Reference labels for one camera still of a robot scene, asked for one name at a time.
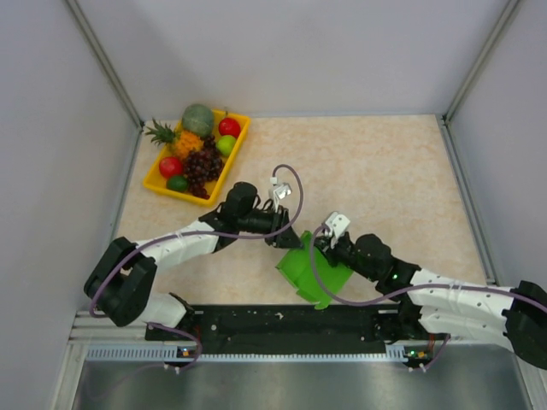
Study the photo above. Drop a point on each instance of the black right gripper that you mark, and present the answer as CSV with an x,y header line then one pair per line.
x,y
324,243

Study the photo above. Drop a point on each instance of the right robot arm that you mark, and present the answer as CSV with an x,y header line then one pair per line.
x,y
513,318

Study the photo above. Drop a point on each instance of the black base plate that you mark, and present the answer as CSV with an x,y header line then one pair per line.
x,y
299,329

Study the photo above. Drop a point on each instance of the green paper box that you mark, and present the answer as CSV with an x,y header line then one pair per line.
x,y
295,267

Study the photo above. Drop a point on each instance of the purple grape bunch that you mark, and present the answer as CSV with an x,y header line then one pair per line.
x,y
203,167

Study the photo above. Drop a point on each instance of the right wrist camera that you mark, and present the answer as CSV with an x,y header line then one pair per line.
x,y
335,226

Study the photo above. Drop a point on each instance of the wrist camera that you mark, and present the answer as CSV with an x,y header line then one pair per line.
x,y
278,191
335,226

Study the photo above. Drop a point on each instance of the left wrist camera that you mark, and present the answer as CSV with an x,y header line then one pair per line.
x,y
278,191

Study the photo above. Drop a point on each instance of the red pomegranate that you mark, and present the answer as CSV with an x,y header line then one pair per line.
x,y
170,166

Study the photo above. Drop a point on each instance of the green lime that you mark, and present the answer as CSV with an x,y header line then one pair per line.
x,y
178,183

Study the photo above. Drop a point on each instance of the red apple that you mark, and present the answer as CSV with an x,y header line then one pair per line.
x,y
229,127

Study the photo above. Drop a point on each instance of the aluminium frame rail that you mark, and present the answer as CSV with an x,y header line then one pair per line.
x,y
86,329

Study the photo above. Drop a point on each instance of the white slotted cable duct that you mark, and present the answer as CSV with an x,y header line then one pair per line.
x,y
179,354

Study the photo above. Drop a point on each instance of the yellow plastic tray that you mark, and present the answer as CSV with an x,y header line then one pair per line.
x,y
155,182

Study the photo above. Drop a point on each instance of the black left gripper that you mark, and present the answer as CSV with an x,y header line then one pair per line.
x,y
289,239

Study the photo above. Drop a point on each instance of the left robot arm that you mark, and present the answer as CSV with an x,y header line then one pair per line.
x,y
120,286

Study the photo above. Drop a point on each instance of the green apple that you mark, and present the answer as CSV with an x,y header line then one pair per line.
x,y
225,145

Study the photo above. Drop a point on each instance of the pineapple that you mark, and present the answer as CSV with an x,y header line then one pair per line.
x,y
179,141

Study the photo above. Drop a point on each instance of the green melon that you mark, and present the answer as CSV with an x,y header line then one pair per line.
x,y
198,119

